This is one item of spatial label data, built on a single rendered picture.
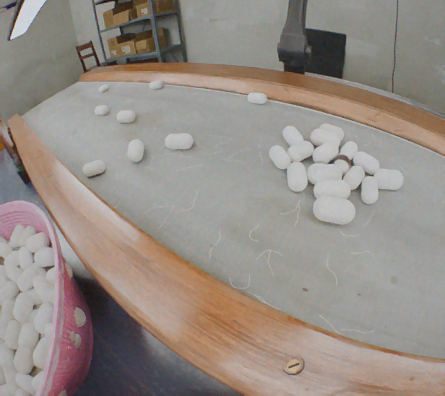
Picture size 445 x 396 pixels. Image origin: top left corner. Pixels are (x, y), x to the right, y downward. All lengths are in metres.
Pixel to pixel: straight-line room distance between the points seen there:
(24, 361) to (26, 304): 0.06
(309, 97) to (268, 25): 1.98
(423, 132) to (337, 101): 0.16
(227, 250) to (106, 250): 0.09
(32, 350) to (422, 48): 2.52
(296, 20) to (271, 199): 0.52
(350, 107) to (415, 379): 0.35
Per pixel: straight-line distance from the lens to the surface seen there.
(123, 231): 0.18
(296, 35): 0.62
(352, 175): 0.23
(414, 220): 0.25
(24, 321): 0.26
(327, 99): 0.38
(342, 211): 0.19
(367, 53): 2.25
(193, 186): 0.23
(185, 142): 0.27
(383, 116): 0.38
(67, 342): 0.20
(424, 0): 2.38
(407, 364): 0.17
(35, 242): 0.28
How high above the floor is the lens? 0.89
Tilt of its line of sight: 41 degrees down
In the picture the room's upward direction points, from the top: 6 degrees counter-clockwise
